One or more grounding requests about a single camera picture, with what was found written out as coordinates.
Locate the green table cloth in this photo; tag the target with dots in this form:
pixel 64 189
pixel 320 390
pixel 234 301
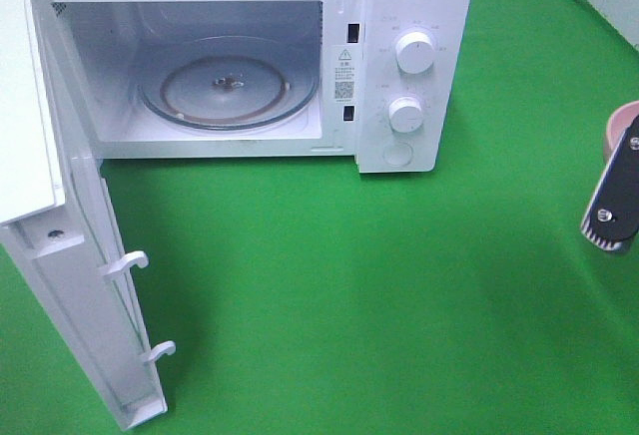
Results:
pixel 307 298

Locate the round white door button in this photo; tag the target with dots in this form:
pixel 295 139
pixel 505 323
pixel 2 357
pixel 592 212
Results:
pixel 398 154

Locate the white round knob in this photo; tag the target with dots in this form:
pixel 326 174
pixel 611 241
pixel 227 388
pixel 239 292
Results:
pixel 405 114
pixel 414 52

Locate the pink round plate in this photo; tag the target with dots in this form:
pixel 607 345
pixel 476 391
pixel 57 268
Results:
pixel 616 124

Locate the white microwave oven body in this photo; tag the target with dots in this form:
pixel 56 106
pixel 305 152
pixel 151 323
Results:
pixel 348 115

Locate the glass microwave turntable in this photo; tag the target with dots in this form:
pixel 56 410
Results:
pixel 230 83

